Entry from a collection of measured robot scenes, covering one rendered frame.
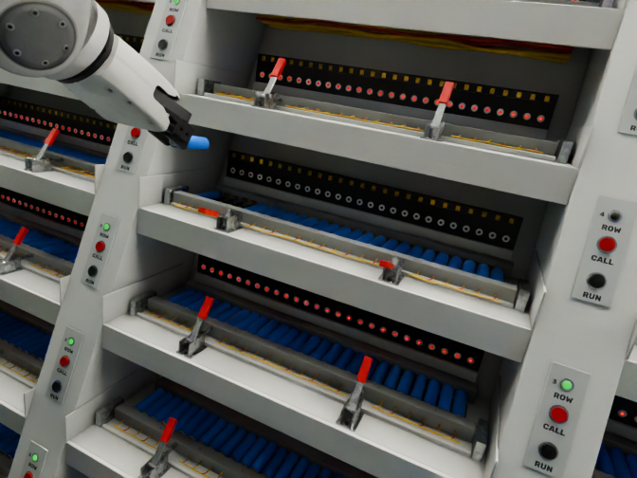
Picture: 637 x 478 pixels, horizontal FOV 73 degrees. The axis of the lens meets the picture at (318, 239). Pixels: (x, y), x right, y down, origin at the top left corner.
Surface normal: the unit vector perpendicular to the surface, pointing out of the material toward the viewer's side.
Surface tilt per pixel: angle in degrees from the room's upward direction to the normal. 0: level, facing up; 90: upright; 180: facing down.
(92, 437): 20
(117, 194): 90
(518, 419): 90
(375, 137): 110
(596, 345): 90
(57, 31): 115
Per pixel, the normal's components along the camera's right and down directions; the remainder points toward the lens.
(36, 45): 0.57, 0.72
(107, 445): 0.16, -0.94
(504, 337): -0.40, 0.22
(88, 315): -0.32, -0.11
